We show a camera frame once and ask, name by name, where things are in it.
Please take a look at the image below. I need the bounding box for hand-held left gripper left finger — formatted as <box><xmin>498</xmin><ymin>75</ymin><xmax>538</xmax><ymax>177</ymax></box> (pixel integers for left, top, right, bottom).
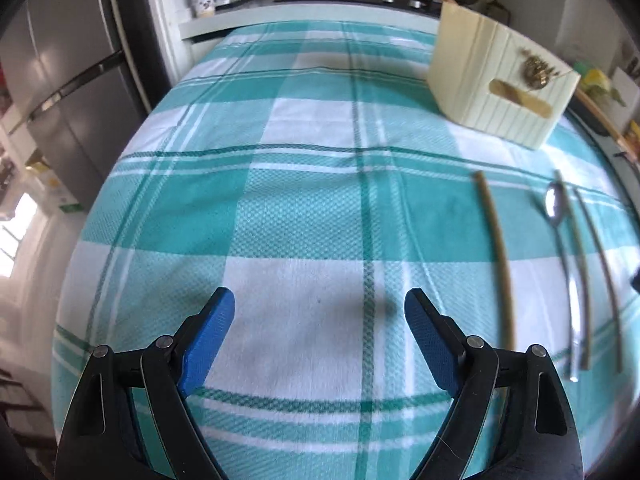
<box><xmin>52</xmin><ymin>287</ymin><xmax>236</xmax><ymax>480</ymax></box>

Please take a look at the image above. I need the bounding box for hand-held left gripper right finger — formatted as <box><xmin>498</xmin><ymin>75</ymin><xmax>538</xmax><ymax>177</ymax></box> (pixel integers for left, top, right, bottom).
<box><xmin>404</xmin><ymin>287</ymin><xmax>586</xmax><ymax>480</ymax></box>

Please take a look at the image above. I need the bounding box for grey refrigerator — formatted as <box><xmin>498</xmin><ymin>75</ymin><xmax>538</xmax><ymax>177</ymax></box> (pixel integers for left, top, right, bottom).
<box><xmin>0</xmin><ymin>0</ymin><xmax>152</xmax><ymax>213</ymax></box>

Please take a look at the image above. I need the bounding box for yellow green cloth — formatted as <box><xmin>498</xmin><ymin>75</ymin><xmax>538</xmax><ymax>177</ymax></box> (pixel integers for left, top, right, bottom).
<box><xmin>574</xmin><ymin>61</ymin><xmax>627</xmax><ymax>107</ymax></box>

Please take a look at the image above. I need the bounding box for teal checked tablecloth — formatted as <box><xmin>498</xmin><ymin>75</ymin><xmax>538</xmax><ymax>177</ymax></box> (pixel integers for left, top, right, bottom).
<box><xmin>50</xmin><ymin>20</ymin><xmax>640</xmax><ymax>480</ymax></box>

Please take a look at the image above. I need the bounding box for metal spoon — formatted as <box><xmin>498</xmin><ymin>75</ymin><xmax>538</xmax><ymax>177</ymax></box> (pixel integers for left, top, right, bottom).
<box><xmin>544</xmin><ymin>181</ymin><xmax>584</xmax><ymax>384</ymax></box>

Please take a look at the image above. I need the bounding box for cream ribbed utensil holder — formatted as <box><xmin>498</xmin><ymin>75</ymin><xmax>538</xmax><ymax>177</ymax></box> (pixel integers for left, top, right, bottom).
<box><xmin>427</xmin><ymin>0</ymin><xmax>582</xmax><ymax>151</ymax></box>

